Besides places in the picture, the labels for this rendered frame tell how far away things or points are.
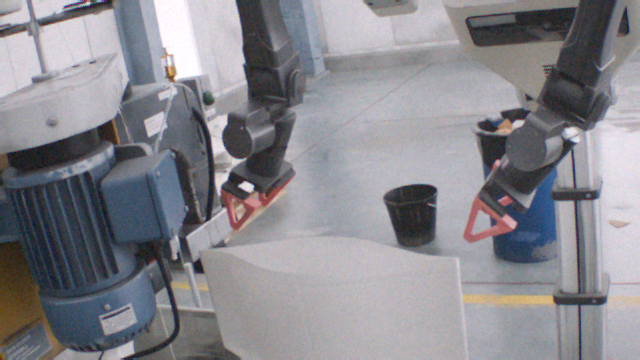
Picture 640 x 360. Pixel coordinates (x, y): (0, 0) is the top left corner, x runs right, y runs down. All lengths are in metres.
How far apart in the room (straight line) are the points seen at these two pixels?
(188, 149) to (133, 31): 5.91
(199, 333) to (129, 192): 1.02
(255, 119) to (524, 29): 0.54
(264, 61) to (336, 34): 8.84
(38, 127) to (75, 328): 0.26
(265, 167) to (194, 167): 0.25
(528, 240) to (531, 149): 2.49
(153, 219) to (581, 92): 0.55
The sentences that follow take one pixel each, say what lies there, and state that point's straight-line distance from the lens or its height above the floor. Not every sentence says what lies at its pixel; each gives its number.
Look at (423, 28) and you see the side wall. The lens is 9.42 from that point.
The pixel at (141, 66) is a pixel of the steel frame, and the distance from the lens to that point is 7.22.
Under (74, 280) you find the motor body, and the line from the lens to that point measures 0.88.
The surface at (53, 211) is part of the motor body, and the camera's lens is 0.86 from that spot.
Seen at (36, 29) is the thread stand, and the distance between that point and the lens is 1.08.
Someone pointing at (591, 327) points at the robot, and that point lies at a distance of 1.70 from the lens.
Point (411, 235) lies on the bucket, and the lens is 3.71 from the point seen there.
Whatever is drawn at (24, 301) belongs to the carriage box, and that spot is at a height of 1.13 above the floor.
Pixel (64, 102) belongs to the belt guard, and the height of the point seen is 1.40.
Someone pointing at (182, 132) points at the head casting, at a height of 1.25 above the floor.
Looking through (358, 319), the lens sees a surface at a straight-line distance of 1.10.
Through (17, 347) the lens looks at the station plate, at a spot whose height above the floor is 1.08.
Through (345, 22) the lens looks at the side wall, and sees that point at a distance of 9.80.
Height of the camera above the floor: 1.49
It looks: 17 degrees down
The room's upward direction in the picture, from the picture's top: 11 degrees counter-clockwise
